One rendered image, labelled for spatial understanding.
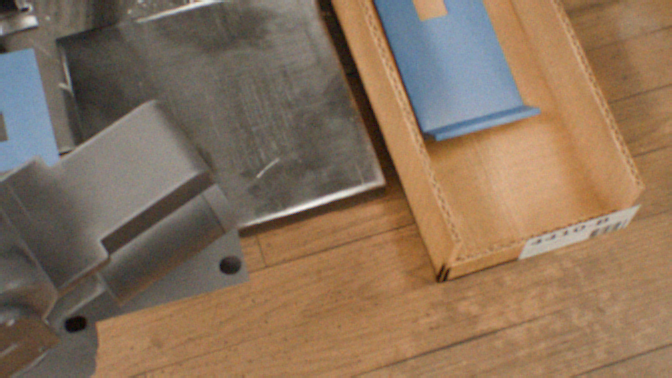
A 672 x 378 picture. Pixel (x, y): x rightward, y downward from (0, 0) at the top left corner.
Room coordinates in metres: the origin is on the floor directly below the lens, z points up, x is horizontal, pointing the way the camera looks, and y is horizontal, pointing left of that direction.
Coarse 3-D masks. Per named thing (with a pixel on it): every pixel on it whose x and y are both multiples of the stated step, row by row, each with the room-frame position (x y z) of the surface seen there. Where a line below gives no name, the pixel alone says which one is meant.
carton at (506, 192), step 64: (512, 0) 0.48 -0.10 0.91; (384, 64) 0.39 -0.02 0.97; (512, 64) 0.44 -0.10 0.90; (576, 64) 0.41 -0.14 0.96; (384, 128) 0.37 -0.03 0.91; (512, 128) 0.39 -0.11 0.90; (576, 128) 0.39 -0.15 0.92; (448, 192) 0.34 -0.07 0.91; (512, 192) 0.35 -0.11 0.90; (576, 192) 0.35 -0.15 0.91; (448, 256) 0.28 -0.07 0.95; (512, 256) 0.30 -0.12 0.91
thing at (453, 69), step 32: (384, 0) 0.47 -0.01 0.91; (448, 0) 0.48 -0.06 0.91; (480, 0) 0.48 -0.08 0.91; (416, 32) 0.45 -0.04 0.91; (448, 32) 0.45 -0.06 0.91; (480, 32) 0.45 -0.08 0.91; (416, 64) 0.42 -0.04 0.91; (448, 64) 0.43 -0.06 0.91; (480, 64) 0.43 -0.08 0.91; (416, 96) 0.40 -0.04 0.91; (448, 96) 0.40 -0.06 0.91; (480, 96) 0.41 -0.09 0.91; (512, 96) 0.41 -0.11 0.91; (448, 128) 0.37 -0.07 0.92; (480, 128) 0.37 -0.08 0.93
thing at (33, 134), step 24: (0, 72) 0.34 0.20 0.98; (24, 72) 0.34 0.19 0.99; (0, 96) 0.32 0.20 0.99; (24, 96) 0.32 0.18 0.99; (24, 120) 0.31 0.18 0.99; (48, 120) 0.31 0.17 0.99; (0, 144) 0.29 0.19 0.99; (24, 144) 0.29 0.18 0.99; (48, 144) 0.29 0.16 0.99; (0, 168) 0.27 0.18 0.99
